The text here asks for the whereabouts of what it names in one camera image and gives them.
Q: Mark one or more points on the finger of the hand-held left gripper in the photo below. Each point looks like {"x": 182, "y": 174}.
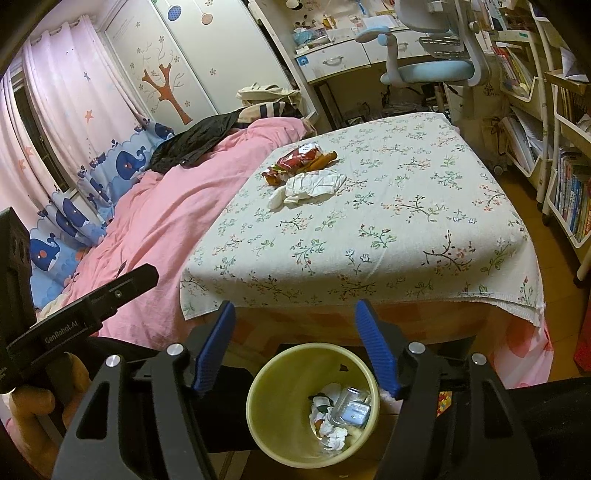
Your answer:
{"x": 129, "y": 286}

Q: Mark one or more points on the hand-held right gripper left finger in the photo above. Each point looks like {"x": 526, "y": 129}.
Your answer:
{"x": 214, "y": 350}

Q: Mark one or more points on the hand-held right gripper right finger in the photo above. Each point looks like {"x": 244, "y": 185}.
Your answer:
{"x": 374, "y": 350}

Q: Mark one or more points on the clear plastic container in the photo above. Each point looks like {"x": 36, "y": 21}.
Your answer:
{"x": 353, "y": 410}

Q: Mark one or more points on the pale yellow trash bin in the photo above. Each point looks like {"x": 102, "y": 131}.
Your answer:
{"x": 277, "y": 374}

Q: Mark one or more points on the white tissue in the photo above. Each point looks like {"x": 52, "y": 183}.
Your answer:
{"x": 309, "y": 187}

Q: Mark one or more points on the orange snack wrapper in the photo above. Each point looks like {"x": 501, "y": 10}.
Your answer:
{"x": 323, "y": 160}

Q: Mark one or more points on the red and white snack wrapper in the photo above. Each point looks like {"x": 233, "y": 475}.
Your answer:
{"x": 295, "y": 161}

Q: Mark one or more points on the person's left hand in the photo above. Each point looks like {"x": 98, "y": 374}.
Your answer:
{"x": 32, "y": 406}

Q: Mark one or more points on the pink blanket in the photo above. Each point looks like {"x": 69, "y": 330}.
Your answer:
{"x": 161, "y": 221}

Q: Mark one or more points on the crumpled paper scraps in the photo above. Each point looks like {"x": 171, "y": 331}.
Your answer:
{"x": 332, "y": 436}

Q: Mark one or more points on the floral tablecloth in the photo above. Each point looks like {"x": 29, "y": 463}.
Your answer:
{"x": 369, "y": 207}

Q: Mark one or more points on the black jacket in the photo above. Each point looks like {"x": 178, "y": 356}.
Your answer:
{"x": 194, "y": 138}

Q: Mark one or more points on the pink whale print curtain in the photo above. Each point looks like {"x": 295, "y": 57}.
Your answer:
{"x": 60, "y": 138}

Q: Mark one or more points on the person's black pants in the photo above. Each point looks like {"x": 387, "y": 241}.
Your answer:
{"x": 554, "y": 415}

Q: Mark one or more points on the beige dark striped cloth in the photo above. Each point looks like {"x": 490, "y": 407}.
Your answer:
{"x": 268, "y": 112}

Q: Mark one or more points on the beige backpack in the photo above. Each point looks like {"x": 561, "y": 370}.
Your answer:
{"x": 263, "y": 94}

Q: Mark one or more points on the white wardrobe with tree decal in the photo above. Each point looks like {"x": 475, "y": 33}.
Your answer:
{"x": 207, "y": 55}

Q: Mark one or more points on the row of colourful books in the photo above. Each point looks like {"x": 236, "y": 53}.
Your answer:
{"x": 575, "y": 198}

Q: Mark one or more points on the blue and white desk chair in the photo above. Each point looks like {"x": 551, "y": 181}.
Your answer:
{"x": 434, "y": 71}

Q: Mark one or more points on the white desk with drawers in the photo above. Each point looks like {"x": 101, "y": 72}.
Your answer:
{"x": 337, "y": 60}

